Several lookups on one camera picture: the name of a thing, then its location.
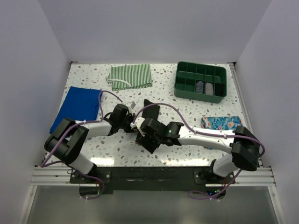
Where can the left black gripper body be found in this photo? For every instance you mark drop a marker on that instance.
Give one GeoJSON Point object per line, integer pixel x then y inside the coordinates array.
{"type": "Point", "coordinates": [125, 123]}

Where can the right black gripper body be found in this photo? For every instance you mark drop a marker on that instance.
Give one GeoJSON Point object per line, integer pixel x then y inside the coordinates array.
{"type": "Point", "coordinates": [158, 137]}

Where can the black pinstriped underwear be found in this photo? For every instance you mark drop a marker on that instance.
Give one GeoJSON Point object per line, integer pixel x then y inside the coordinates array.
{"type": "Point", "coordinates": [151, 112]}

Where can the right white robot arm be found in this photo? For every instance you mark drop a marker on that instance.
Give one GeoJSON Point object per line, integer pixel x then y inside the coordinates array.
{"type": "Point", "coordinates": [240, 145]}

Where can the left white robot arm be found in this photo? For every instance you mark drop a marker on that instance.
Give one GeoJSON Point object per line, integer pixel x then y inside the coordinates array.
{"type": "Point", "coordinates": [67, 140]}

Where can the blue folded underwear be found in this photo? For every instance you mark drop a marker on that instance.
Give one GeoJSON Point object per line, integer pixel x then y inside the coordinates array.
{"type": "Point", "coordinates": [79, 104]}

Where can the green striped underwear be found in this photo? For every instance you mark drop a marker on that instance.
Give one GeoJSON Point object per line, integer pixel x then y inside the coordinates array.
{"type": "Point", "coordinates": [125, 77]}

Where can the blue floral underwear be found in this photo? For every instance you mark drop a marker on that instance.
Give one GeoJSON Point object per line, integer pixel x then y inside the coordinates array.
{"type": "Point", "coordinates": [221, 123]}

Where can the rolled blue striped underwear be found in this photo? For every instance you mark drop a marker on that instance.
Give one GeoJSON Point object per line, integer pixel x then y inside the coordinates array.
{"type": "Point", "coordinates": [199, 87]}

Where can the rolled grey striped underwear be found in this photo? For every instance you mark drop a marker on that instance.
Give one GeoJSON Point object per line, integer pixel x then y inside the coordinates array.
{"type": "Point", "coordinates": [209, 89]}

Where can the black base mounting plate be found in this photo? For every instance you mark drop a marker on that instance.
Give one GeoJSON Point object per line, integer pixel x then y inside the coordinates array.
{"type": "Point", "coordinates": [107, 180]}

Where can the green divided storage bin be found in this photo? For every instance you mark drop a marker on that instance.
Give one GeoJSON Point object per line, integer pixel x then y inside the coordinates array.
{"type": "Point", "coordinates": [188, 74]}

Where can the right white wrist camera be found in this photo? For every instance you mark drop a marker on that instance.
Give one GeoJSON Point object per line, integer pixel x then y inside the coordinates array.
{"type": "Point", "coordinates": [137, 123]}

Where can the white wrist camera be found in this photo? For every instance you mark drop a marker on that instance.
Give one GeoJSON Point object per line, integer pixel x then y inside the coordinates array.
{"type": "Point", "coordinates": [131, 105]}
{"type": "Point", "coordinates": [137, 123]}

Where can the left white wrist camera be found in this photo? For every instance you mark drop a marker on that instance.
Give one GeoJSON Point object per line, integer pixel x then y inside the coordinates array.
{"type": "Point", "coordinates": [131, 105]}

